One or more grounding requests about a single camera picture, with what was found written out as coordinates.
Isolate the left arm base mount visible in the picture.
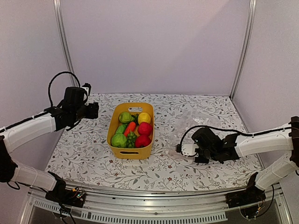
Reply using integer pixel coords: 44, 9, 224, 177
45, 172, 86, 208

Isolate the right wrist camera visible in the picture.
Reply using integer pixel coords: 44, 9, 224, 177
176, 144, 198, 157

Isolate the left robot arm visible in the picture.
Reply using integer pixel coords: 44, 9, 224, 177
0, 83, 99, 203

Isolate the left aluminium frame post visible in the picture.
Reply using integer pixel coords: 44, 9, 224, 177
53, 0, 75, 74

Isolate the yellow plastic basket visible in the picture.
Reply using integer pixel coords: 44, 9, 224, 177
107, 102, 155, 160

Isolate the orange carrot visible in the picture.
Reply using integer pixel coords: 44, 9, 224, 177
124, 121, 136, 137

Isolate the floral table mat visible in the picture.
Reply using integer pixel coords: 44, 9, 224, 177
46, 94, 262, 191

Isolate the green cucumber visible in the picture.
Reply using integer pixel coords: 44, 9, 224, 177
115, 124, 127, 134

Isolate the red apple far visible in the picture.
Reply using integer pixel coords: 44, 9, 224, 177
137, 122, 153, 136

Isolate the right aluminium frame post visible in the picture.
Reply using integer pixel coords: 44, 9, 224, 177
229, 0, 256, 101

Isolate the clear zip top bag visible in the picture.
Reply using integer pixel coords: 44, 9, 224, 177
164, 111, 225, 156

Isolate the yellow lemon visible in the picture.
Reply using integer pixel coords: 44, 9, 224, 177
138, 112, 152, 124

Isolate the red apple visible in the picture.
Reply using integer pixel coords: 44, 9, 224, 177
137, 122, 153, 136
135, 135, 151, 148

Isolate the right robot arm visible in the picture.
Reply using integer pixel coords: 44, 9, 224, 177
182, 116, 299, 203

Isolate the red apple near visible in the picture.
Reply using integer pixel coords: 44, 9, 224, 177
135, 135, 151, 148

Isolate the green grape bunch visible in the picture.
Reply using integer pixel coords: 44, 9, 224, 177
126, 132, 137, 148

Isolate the front aluminium rail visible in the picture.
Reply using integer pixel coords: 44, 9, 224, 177
20, 181, 293, 224

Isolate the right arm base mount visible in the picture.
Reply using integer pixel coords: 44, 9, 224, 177
225, 172, 266, 219

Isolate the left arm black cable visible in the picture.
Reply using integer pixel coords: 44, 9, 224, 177
48, 71, 82, 110

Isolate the aluminium frame post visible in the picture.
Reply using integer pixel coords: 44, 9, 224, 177
229, 0, 256, 101
53, 0, 75, 74

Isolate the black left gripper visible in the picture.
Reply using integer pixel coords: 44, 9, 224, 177
72, 101, 99, 123

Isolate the green apple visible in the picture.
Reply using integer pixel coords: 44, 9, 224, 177
119, 112, 135, 124
111, 133, 127, 148

